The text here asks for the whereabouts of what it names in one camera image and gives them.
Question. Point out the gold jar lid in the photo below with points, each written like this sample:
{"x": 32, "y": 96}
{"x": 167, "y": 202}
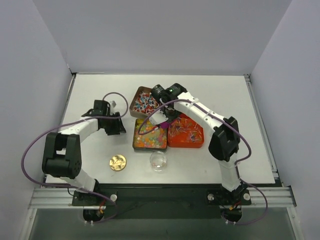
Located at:
{"x": 117, "y": 163}

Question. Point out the orange tray with lollipops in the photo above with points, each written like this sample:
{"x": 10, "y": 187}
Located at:
{"x": 185, "y": 133}

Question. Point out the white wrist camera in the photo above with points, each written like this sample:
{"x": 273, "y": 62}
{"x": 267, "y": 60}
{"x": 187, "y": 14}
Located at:
{"x": 157, "y": 118}
{"x": 112, "y": 103}

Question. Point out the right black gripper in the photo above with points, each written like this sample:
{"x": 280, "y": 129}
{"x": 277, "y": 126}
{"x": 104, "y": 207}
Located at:
{"x": 171, "y": 116}

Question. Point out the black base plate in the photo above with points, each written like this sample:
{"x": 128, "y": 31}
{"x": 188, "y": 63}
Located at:
{"x": 161, "y": 211}

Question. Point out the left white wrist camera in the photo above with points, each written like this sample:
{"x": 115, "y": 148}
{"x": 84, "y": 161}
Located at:
{"x": 112, "y": 103}

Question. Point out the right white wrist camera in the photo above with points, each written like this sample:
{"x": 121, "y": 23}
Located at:
{"x": 157, "y": 118}

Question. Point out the clear glass jar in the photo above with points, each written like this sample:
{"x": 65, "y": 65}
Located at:
{"x": 158, "y": 161}

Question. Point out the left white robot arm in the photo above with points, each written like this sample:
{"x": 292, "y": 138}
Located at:
{"x": 62, "y": 157}

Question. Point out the beige tin with lollipops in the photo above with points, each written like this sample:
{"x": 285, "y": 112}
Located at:
{"x": 143, "y": 103}

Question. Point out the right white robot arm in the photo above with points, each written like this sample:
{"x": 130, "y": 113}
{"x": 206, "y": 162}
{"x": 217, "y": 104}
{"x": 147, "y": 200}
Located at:
{"x": 223, "y": 132}

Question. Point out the gold tin with star candies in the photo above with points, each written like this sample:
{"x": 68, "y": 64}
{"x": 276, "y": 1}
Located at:
{"x": 156, "y": 140}

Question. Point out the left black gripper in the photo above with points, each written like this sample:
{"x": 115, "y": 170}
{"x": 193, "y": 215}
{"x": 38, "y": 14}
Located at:
{"x": 115, "y": 124}

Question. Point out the purple plastic scoop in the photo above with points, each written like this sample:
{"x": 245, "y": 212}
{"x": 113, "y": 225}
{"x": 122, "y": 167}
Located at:
{"x": 165, "y": 125}

